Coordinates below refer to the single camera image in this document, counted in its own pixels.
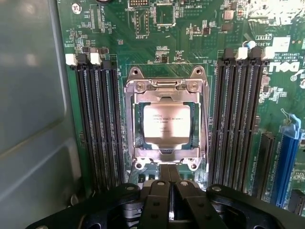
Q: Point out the small blue capacitor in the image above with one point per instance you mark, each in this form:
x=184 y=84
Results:
x=250 y=44

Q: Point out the white sticker label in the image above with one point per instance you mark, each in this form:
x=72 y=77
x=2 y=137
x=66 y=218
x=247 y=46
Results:
x=278 y=46

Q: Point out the silver CPU with printed text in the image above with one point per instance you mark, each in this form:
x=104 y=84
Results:
x=166 y=124

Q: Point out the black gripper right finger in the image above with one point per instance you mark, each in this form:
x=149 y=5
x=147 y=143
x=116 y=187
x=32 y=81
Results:
x=188 y=202

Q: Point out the grey square inductor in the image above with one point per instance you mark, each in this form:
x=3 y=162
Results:
x=228 y=15

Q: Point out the green Dell motherboard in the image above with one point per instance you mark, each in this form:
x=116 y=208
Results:
x=190 y=43

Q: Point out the short black expansion slot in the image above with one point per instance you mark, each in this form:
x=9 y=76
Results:
x=265 y=164

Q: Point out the metal CPU locking lever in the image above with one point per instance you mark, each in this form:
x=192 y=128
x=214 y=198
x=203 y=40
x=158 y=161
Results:
x=128 y=119
x=206 y=119

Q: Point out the silver CPU socket cover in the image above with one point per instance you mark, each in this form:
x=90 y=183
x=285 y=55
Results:
x=166 y=94

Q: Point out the long blue expansion slot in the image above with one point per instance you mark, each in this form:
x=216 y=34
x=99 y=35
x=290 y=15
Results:
x=288 y=164

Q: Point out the silver motherboard mounting screw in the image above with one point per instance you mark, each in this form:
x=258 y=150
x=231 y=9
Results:
x=76 y=8

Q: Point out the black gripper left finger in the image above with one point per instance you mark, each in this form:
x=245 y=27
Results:
x=156 y=202

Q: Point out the silver CPU socket frame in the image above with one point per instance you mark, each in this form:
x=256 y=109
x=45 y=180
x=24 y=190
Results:
x=166 y=74

